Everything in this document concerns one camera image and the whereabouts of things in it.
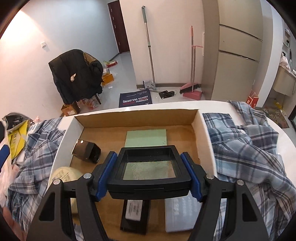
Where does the black square display case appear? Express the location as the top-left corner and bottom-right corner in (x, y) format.
(107, 145), (192, 200)

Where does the green card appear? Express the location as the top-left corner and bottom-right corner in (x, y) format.
(125, 129), (167, 148)

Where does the small black cube box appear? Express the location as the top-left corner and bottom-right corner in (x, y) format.
(71, 139), (101, 164)

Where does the black box with label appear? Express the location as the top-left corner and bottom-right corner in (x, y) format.
(120, 200), (151, 235)

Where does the person's left hand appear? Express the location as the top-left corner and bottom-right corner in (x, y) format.
(3, 206), (27, 241)

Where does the yellow bag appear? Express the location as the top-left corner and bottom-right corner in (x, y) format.
(8, 120), (30, 159)

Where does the white tissue paper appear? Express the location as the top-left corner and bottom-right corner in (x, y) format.
(0, 157), (14, 206)

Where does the blue plaid cloth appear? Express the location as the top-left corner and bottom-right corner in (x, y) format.
(6, 100), (296, 241)

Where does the small cardboard box on floor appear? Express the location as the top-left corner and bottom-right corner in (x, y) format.
(61, 102), (80, 116)

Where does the open cardboard box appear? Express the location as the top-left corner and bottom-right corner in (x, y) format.
(50, 109), (217, 240)

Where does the colourful bathroom rug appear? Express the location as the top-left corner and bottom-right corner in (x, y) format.
(263, 108), (289, 129)

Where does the red box on floor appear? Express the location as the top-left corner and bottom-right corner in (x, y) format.
(246, 90), (259, 108)

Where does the pink broom with dustpan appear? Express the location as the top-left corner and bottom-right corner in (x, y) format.
(179, 26), (204, 100)

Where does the chair with black jacket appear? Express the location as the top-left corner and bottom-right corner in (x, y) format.
(48, 49), (103, 105)

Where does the dark blue floor mat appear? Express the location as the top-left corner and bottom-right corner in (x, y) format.
(119, 89), (152, 108)

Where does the bathroom sink cabinet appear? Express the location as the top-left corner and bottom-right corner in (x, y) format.
(273, 66), (295, 97)

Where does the beige refrigerator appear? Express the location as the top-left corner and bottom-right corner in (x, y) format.
(201, 0), (263, 101)

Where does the dark brown door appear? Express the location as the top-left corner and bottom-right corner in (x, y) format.
(108, 1), (130, 54)

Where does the white wall switch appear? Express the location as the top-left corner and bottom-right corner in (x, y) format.
(41, 42), (47, 48)

